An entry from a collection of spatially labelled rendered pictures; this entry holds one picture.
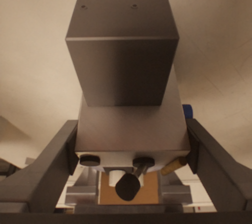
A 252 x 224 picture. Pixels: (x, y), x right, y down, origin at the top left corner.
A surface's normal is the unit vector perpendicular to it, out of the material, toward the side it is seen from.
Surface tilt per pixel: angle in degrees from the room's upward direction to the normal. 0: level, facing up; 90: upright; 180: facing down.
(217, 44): 0
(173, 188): 90
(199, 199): 90
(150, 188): 90
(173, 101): 90
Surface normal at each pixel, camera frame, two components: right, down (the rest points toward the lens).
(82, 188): -0.01, -0.57
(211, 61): 0.00, 0.82
